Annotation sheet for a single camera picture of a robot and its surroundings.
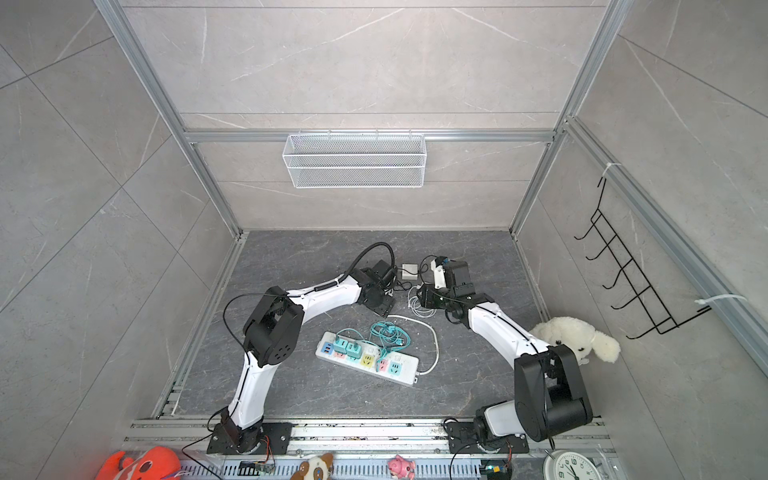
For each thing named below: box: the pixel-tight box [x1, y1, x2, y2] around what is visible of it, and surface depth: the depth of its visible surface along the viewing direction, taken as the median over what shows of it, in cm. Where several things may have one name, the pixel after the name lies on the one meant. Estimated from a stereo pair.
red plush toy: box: [95, 447, 181, 480], surface depth 67 cm
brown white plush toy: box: [290, 452, 334, 480], surface depth 69 cm
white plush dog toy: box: [529, 316, 621, 366], surface depth 73 cm
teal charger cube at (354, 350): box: [346, 342, 362, 359], surface depth 83 cm
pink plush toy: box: [388, 454, 416, 480], surface depth 69 cm
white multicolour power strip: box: [315, 332, 419, 386], surface depth 85 cm
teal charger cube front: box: [333, 338, 348, 354], surface depth 84 cm
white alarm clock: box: [542, 449, 603, 480], surface depth 68 cm
